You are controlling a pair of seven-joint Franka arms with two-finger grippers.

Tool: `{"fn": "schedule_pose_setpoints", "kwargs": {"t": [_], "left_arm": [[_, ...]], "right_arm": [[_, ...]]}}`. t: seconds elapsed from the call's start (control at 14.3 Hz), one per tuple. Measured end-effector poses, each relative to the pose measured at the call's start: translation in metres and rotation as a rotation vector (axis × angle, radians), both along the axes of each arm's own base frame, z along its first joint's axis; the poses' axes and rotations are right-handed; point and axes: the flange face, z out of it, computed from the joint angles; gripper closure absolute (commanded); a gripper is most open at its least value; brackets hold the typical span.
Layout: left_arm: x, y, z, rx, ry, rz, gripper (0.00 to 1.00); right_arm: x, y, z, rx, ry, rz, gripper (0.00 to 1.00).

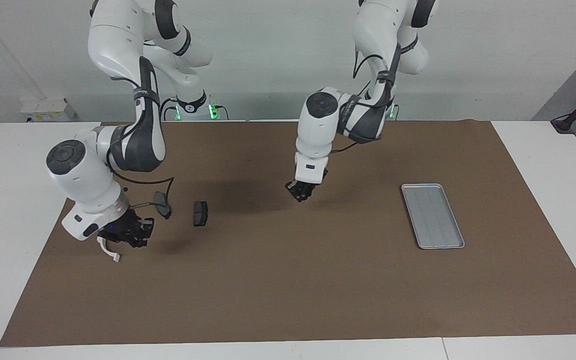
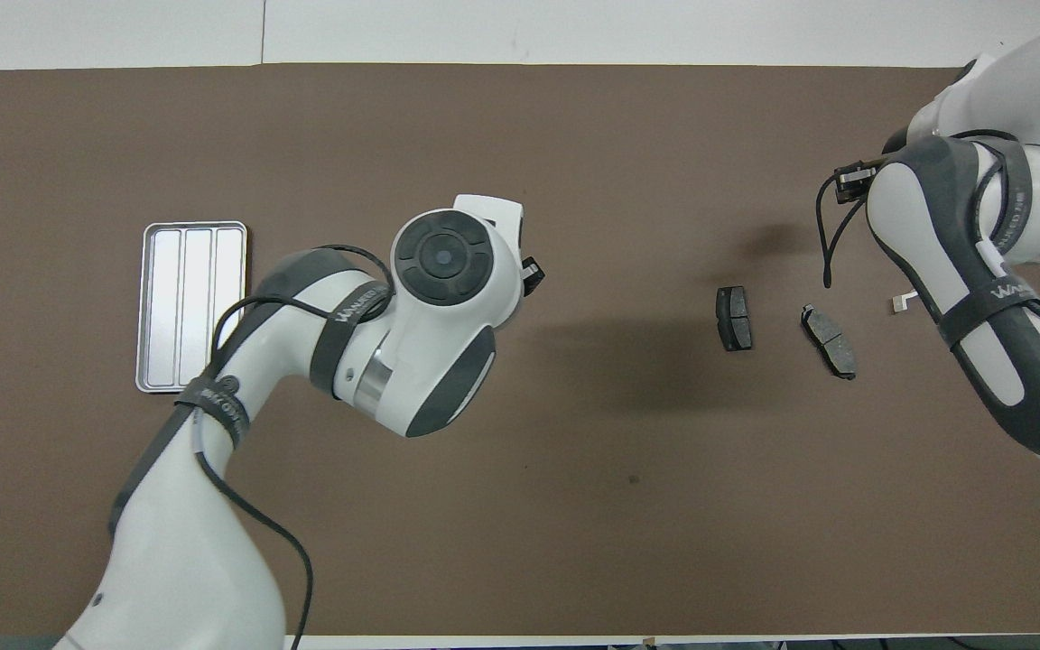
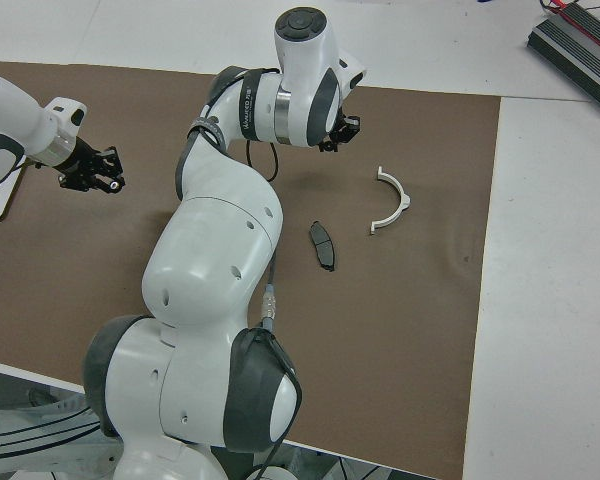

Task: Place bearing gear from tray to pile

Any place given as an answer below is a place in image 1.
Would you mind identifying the grey metal tray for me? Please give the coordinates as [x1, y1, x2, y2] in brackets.
[401, 183, 466, 250]

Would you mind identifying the curved dark brake pad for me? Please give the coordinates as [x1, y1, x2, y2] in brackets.
[153, 191, 172, 220]

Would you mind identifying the rectangular dark brake pad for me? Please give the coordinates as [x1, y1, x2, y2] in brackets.
[193, 201, 209, 227]

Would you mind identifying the brown table mat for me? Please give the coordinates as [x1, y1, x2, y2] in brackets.
[0, 120, 576, 347]

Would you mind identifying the white curved plastic bracket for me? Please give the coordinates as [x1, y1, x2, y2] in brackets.
[96, 235, 121, 263]

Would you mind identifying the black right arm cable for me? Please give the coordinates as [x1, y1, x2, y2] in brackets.
[110, 167, 176, 208]

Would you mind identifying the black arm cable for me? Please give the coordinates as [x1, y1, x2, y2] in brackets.
[332, 42, 394, 155]
[110, 167, 176, 208]

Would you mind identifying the black base cable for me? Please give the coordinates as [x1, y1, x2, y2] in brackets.
[159, 97, 179, 122]

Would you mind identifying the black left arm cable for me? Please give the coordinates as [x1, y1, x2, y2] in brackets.
[332, 42, 394, 155]

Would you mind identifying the white wall box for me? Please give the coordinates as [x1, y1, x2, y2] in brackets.
[20, 97, 76, 122]

